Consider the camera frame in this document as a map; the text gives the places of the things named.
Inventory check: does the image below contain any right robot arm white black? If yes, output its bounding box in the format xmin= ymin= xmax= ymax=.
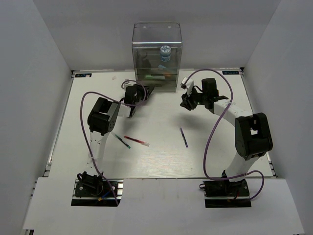
xmin=180 ymin=78 xmax=273 ymax=195

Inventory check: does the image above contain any green highlighter marker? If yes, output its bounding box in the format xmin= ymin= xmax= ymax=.
xmin=145 ymin=74 xmax=165 ymax=80

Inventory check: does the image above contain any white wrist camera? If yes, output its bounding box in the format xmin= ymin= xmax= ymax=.
xmin=121 ymin=80 xmax=132 ymax=89
xmin=180 ymin=77 xmax=194 ymax=90

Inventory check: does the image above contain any green gel pen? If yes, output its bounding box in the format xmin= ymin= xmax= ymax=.
xmin=114 ymin=134 xmax=131 ymax=149

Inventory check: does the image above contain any purple gel pen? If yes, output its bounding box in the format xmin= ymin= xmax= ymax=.
xmin=179 ymin=127 xmax=188 ymax=148

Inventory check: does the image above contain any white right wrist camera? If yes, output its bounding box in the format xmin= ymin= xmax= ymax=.
xmin=180 ymin=77 xmax=194 ymax=90

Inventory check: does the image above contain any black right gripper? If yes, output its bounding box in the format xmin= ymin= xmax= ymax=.
xmin=180 ymin=86 xmax=208 ymax=111

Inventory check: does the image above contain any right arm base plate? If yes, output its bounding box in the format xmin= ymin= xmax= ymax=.
xmin=199 ymin=180 xmax=251 ymax=209

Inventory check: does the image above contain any red gel pen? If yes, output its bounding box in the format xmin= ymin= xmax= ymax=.
xmin=124 ymin=136 xmax=150 ymax=147

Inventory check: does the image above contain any clear acrylic drawer organizer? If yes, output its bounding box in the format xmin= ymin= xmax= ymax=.
xmin=132 ymin=22 xmax=182 ymax=93

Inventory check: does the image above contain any cleaning gel jar blue label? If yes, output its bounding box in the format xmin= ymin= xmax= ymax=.
xmin=160 ymin=45 xmax=171 ymax=62

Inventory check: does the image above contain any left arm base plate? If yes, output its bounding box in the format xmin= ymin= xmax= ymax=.
xmin=71 ymin=172 xmax=124 ymax=207

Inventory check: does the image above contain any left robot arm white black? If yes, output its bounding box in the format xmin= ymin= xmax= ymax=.
xmin=80 ymin=80 xmax=155 ymax=180

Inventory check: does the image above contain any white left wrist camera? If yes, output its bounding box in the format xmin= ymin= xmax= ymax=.
xmin=121 ymin=80 xmax=132 ymax=89

